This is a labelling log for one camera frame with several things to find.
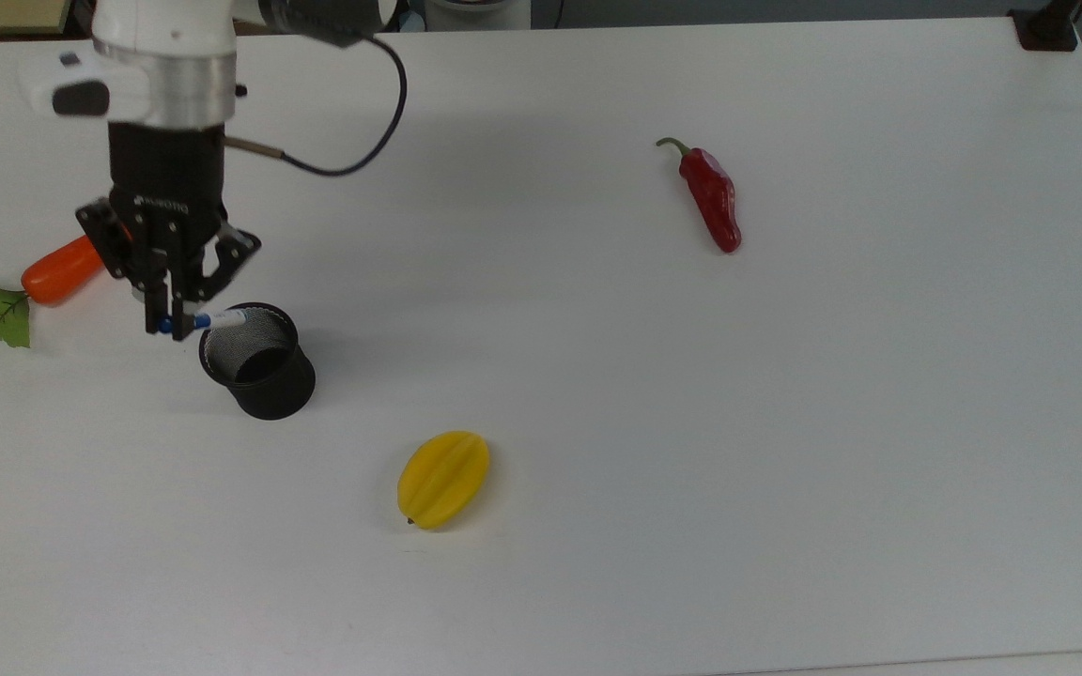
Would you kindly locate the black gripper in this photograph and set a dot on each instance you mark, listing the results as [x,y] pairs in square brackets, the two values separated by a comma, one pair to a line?
[167,178]

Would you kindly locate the blue white marker pen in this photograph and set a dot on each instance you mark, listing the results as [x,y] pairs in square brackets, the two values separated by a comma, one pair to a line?
[212,320]

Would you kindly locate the black mesh pen cup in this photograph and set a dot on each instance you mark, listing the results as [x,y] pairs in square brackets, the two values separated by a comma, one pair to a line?
[264,371]

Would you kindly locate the orange toy carrot green leaves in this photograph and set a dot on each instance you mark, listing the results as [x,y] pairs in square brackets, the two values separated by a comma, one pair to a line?
[57,270]

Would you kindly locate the wooden cabinet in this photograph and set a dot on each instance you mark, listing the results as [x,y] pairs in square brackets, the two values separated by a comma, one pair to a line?
[1,14]

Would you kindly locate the yellow toy starfruit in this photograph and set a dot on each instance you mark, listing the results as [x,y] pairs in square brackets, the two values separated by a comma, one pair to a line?
[444,479]

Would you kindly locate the red toy chili pepper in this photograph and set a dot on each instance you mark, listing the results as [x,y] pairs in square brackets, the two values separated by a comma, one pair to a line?
[712,197]

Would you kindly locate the black corner table mount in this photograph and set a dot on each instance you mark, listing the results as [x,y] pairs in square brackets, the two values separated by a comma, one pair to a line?
[1048,26]

